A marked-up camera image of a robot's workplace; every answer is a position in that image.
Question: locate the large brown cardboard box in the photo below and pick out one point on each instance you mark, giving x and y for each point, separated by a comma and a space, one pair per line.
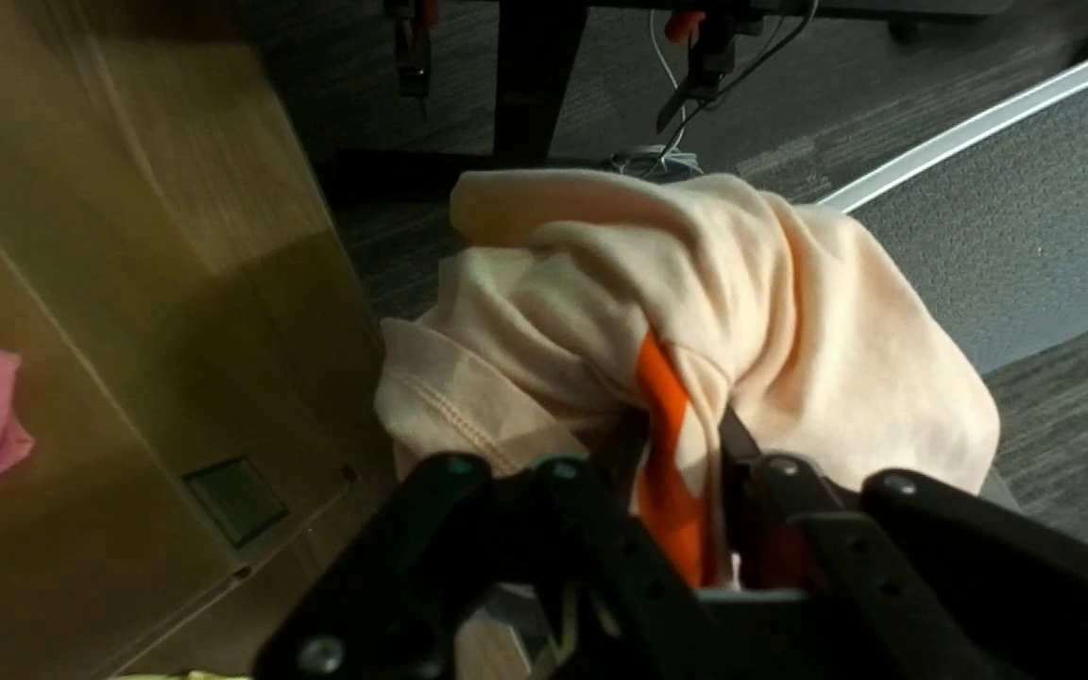
130, 343

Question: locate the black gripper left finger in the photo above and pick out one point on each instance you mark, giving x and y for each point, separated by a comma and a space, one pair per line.
471, 567

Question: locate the peach shirt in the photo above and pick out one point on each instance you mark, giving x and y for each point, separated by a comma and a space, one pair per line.
747, 317

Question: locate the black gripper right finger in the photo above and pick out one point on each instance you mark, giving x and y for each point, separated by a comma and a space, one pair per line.
946, 581

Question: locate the black table base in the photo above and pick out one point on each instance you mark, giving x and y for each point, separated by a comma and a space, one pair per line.
538, 76

